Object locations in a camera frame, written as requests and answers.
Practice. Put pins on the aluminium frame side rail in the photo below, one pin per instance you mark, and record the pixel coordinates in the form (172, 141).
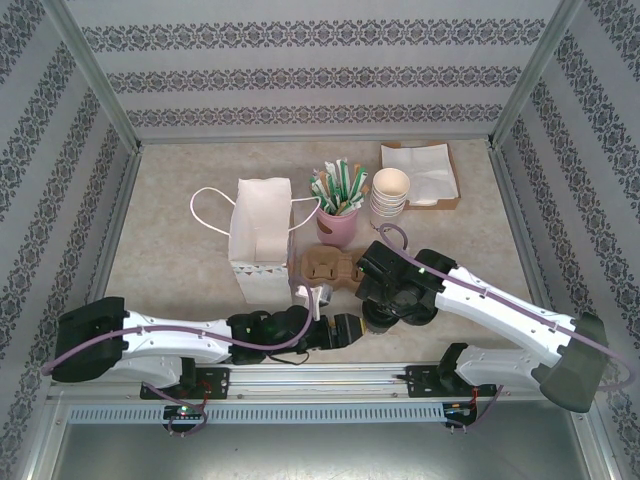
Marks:
(117, 225)
(515, 200)

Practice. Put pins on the white paper napkin stack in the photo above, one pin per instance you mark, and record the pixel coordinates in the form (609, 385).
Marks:
(425, 170)

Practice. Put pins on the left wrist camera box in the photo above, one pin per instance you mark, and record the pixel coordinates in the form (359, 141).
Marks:
(320, 295)

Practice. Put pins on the small circuit board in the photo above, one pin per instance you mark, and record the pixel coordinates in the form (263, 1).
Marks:
(185, 411)
(460, 410)

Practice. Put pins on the brown cardboard napkin tray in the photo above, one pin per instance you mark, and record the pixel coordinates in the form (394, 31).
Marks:
(435, 204)

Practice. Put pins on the pink holder cup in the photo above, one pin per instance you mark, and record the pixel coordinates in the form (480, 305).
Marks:
(337, 230)

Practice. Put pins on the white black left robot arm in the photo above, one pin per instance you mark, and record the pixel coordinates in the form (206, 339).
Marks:
(170, 335)

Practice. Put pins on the aluminium frame post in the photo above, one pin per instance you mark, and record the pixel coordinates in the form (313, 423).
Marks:
(94, 75)
(532, 75)

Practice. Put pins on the white paper carrier bag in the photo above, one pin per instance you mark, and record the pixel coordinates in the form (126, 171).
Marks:
(262, 285)

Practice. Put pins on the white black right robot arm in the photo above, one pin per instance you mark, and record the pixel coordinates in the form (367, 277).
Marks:
(500, 315)

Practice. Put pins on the aluminium frame crossbar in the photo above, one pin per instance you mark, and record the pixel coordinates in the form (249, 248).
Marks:
(315, 139)

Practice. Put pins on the wooden stirrer stick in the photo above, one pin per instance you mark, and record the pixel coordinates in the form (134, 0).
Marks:
(357, 169)

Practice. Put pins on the grey sheet metal panel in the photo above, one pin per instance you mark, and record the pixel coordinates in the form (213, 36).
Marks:
(320, 450)

